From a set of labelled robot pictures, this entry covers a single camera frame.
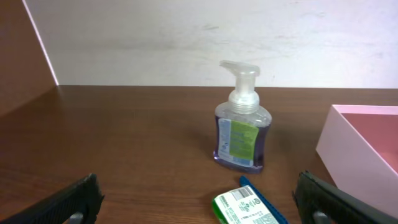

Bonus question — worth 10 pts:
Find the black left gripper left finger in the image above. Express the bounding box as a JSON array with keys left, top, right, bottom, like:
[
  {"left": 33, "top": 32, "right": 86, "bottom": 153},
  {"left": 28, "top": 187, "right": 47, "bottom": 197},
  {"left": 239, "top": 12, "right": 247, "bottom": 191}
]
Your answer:
[{"left": 1, "top": 174, "right": 104, "bottom": 224}]

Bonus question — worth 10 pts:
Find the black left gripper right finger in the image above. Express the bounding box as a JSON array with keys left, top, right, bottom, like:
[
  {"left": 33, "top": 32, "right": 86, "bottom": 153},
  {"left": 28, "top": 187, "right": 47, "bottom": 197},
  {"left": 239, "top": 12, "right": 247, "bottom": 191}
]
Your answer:
[{"left": 293, "top": 171, "right": 397, "bottom": 224}]

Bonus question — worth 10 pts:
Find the green white soap bar pack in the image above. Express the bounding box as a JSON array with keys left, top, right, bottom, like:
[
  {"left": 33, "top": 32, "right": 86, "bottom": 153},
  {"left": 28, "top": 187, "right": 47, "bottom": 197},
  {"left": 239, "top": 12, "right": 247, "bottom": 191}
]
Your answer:
[{"left": 212, "top": 186, "right": 279, "bottom": 224}]

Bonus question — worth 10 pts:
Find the pink cardboard box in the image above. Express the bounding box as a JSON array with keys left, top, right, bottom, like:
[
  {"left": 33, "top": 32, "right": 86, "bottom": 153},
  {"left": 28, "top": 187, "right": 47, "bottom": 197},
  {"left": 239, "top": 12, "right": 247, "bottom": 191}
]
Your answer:
[{"left": 316, "top": 105, "right": 397, "bottom": 217}]

